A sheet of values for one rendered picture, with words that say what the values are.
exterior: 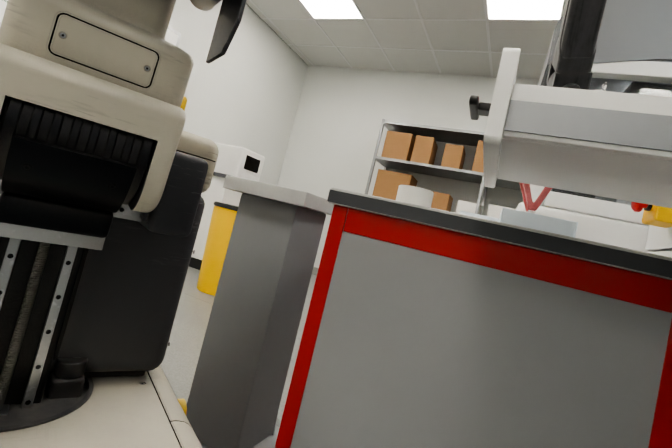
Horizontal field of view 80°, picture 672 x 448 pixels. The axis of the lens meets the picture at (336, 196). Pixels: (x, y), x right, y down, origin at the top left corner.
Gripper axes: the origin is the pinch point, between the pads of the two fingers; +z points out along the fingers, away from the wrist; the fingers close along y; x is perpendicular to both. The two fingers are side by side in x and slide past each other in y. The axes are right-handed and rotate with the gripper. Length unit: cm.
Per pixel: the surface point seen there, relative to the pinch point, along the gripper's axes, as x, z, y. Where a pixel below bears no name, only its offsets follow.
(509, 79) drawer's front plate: 8.3, -7.5, -40.4
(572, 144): 0.9, -1.9, -38.6
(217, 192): 235, 11, 221
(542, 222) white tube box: -1.7, 3.1, -5.2
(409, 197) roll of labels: 21.8, 3.9, -8.9
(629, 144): -3.9, -2.5, -39.0
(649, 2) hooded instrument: -25, -77, 54
